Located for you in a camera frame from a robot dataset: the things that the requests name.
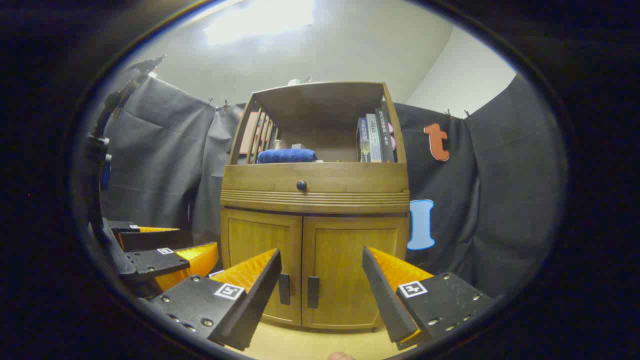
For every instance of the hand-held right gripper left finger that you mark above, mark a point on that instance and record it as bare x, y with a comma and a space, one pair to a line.
260, 295

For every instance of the black spine book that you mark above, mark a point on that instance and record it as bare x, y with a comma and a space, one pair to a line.
386, 137

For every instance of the small glass bottle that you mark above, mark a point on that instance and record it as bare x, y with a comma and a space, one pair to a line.
277, 145

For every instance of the blue folded towel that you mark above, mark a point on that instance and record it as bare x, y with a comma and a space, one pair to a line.
287, 156

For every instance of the wooden double-door shoe cabinet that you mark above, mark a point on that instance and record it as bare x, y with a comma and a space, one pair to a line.
320, 202

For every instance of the black backdrop cloth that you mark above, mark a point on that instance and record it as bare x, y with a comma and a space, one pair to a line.
160, 150
500, 190

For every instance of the light grey spine book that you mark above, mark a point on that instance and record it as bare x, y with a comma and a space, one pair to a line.
374, 140

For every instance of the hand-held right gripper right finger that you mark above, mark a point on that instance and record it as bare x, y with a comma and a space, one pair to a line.
385, 300

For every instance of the blue spine book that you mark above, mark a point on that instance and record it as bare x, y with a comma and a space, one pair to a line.
363, 142

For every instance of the small white object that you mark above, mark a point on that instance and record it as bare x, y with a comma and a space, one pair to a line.
296, 81

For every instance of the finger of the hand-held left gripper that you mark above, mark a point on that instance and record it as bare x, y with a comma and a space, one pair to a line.
157, 262
155, 241

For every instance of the black round drawer knob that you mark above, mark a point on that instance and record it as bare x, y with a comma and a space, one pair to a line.
301, 185

